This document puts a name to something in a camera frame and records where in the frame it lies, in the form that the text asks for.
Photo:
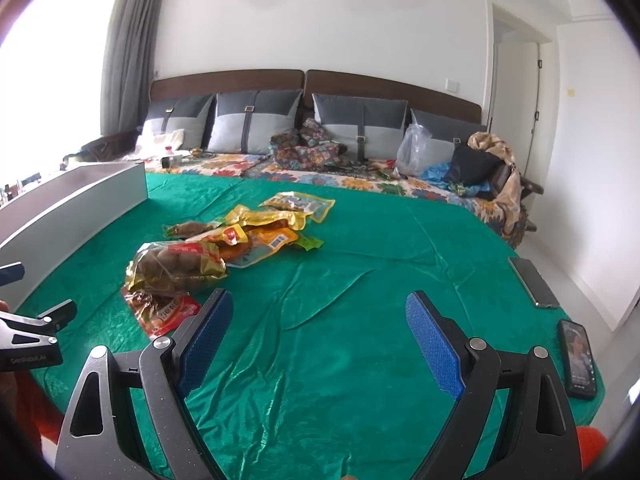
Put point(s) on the brown wooden headboard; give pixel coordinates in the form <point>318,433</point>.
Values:
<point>316,81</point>

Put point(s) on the small green snack packet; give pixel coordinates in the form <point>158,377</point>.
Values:
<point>307,243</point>

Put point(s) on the white storage box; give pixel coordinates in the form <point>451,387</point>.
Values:
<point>47,224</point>

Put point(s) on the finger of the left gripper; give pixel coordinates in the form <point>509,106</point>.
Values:
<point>11,273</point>
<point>59,316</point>

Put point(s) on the green drumstick vacuum pack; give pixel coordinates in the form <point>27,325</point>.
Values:
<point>185,230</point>

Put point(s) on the grey pillow far right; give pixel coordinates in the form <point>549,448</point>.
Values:
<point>441,134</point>

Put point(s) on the patterned dark cloth bundle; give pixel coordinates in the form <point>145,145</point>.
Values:
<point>309,148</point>

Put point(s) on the blue plastic bag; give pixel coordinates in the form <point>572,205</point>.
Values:
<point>435,175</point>

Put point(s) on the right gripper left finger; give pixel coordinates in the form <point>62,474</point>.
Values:
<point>100,437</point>

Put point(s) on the green satin bedspread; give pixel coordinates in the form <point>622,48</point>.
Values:
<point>319,374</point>

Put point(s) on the brown chair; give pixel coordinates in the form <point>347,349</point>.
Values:
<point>509,190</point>

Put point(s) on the orange sausage snack pack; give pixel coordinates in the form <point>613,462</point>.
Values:
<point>262,242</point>

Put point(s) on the black smartphone lit screen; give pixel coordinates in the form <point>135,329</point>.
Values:
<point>578,363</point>

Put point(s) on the black bag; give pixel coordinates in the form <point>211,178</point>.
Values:
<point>470,167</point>

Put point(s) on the yellow chicken feet bag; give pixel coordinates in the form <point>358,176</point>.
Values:
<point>230,235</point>

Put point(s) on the large brown balls bag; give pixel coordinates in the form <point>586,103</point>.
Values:
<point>169,268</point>

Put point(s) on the peanut bag yellow border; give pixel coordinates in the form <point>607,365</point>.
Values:
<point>316,208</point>

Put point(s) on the grey pillow far left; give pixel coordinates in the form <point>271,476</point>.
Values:
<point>189,114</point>

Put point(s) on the grey curtain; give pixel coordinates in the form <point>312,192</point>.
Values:
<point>128,64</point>

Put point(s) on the red snack bag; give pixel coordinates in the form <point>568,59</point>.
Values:
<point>158,315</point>

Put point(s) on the gold snack bag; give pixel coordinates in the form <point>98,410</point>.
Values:
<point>244,216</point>

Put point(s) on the clear plastic bag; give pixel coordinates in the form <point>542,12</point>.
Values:
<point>412,150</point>

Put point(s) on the white door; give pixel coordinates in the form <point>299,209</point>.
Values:
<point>515,101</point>

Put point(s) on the grey pillow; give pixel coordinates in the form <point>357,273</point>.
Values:
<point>368,128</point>
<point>189,114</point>
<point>441,134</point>
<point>245,121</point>

